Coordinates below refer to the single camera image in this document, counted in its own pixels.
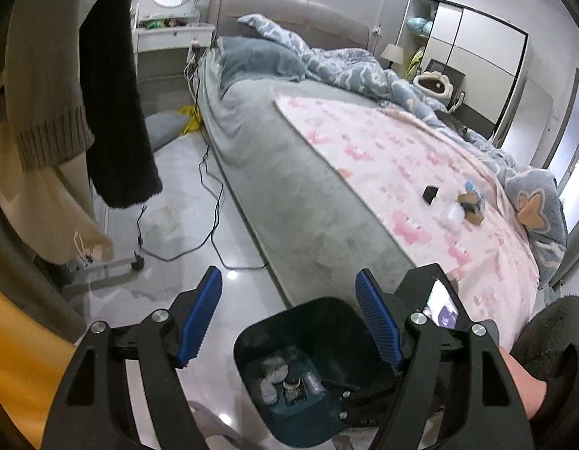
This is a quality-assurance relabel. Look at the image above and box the white tissue ball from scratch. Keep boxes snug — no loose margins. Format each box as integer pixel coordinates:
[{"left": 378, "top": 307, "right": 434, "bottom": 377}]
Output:
[{"left": 260, "top": 355, "right": 290, "bottom": 384}]

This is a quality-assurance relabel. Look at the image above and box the white plastic wrapper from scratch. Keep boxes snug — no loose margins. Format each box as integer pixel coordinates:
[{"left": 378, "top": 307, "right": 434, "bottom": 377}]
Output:
[{"left": 437, "top": 202, "right": 467, "bottom": 235}]

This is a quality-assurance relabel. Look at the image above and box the brown cardboard tube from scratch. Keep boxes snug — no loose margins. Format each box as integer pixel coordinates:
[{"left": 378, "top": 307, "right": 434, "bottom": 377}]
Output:
[{"left": 457, "top": 191, "right": 485, "bottom": 225}]

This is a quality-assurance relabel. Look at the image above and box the clear plastic bottle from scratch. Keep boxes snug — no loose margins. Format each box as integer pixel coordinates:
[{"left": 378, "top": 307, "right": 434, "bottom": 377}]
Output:
[{"left": 462, "top": 180, "right": 485, "bottom": 207}]

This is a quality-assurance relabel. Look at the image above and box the dark teal trash bin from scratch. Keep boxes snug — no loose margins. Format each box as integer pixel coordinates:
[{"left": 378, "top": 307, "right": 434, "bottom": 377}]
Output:
[{"left": 234, "top": 298, "right": 397, "bottom": 448}]

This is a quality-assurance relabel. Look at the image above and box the person's right hand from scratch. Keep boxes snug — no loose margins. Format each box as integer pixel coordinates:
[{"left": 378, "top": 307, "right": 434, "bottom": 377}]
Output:
[{"left": 499, "top": 346, "right": 548, "bottom": 420}]

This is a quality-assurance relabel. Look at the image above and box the grey bed with sheet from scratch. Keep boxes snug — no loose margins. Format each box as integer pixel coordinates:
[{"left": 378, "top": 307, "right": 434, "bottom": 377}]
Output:
[{"left": 195, "top": 0, "right": 418, "bottom": 310}]

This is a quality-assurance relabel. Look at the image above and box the dark fleece garment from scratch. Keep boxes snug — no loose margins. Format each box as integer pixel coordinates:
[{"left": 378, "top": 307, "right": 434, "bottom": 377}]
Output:
[{"left": 508, "top": 295, "right": 579, "bottom": 449}]

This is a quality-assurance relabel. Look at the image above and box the white clothes rack base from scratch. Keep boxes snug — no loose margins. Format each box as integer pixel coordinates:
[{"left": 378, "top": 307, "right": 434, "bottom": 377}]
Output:
[{"left": 61, "top": 196, "right": 146, "bottom": 287}]

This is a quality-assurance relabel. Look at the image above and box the pink floral blanket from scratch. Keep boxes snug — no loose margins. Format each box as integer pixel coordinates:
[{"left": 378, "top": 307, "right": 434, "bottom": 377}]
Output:
[{"left": 275, "top": 94, "right": 540, "bottom": 348}]

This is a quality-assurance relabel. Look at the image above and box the small black object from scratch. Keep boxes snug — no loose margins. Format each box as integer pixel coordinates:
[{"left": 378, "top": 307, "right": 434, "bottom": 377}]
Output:
[{"left": 423, "top": 186, "right": 439, "bottom": 205}]

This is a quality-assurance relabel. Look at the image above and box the yellow hanging garment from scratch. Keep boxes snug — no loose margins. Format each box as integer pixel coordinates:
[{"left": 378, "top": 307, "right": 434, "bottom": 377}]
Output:
[{"left": 0, "top": 292, "right": 75, "bottom": 449}]

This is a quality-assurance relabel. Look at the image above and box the black hanging garment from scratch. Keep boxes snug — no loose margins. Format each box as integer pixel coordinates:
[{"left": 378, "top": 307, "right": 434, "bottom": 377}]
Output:
[{"left": 79, "top": 0, "right": 162, "bottom": 208}]

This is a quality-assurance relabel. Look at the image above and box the beige hanging garment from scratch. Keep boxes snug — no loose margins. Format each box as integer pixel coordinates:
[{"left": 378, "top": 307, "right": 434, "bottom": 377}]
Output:
[{"left": 0, "top": 122, "right": 114, "bottom": 265}]

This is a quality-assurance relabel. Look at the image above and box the blue white patterned duvet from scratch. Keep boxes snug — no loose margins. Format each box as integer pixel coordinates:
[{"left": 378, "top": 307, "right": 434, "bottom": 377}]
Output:
[{"left": 238, "top": 13, "right": 568, "bottom": 287}]

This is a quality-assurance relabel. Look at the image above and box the grey floor cushion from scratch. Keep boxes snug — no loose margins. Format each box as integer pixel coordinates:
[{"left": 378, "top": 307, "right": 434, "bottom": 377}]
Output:
[{"left": 145, "top": 111, "right": 188, "bottom": 152}]

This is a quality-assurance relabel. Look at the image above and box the yellow bag on floor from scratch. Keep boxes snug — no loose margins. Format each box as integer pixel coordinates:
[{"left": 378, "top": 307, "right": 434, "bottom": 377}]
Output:
[{"left": 175, "top": 105, "right": 203, "bottom": 135}]

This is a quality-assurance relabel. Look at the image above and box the cream cat bed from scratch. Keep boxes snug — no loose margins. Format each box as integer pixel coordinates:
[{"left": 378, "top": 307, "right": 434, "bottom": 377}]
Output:
[{"left": 412, "top": 71, "right": 453, "bottom": 105}]

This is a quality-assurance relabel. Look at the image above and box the table lamp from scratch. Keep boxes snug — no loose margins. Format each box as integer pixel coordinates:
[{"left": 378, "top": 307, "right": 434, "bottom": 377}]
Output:
[{"left": 380, "top": 44, "right": 404, "bottom": 69}]

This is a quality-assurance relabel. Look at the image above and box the white wardrobe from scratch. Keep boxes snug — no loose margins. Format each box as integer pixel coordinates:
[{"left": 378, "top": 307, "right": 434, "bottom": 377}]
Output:
[{"left": 394, "top": 0, "right": 531, "bottom": 138}]

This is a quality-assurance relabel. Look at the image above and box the olive knit sweater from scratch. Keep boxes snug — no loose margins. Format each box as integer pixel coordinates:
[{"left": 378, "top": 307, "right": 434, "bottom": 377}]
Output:
[{"left": 4, "top": 0, "right": 93, "bottom": 171}]

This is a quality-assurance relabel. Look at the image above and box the white dressing table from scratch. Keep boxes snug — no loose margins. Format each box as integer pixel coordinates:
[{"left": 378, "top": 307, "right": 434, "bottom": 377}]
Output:
[{"left": 132, "top": 22, "right": 215, "bottom": 86}]

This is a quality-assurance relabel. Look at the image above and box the black power cable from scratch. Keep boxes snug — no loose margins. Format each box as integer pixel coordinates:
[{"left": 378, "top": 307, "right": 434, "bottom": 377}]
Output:
[{"left": 135, "top": 55, "right": 269, "bottom": 273}]

